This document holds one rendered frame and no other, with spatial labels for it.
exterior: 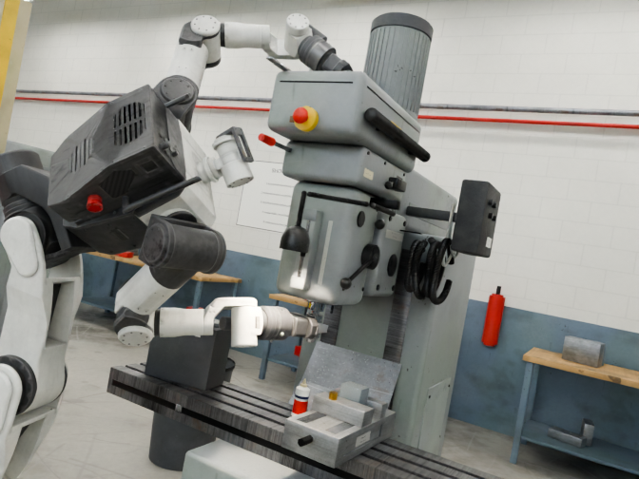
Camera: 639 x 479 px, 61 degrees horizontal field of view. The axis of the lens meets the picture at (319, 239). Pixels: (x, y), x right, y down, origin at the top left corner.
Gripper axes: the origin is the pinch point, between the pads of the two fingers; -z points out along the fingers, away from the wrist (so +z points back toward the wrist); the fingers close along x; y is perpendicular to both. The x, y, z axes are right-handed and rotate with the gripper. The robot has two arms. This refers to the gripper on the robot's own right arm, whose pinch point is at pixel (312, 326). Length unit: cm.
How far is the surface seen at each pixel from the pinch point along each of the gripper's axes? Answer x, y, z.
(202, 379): 28.6, 23.9, 14.6
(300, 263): -4.7, -17.0, 12.2
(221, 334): 29.0, 9.8, 10.8
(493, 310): 166, 5, -370
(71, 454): 205, 123, -16
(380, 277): -6.0, -16.6, -17.5
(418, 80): 0, -79, -24
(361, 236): -9.3, -27.2, -3.2
